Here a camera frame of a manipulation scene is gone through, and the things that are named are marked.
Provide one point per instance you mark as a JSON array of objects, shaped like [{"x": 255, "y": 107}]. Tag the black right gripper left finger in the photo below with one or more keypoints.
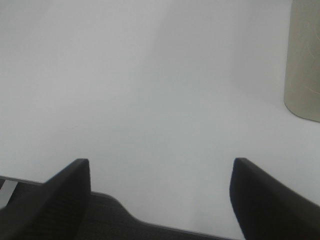
[{"x": 53, "y": 211}]

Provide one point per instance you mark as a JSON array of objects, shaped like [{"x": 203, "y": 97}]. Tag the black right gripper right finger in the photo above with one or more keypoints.
[{"x": 268, "y": 210}]

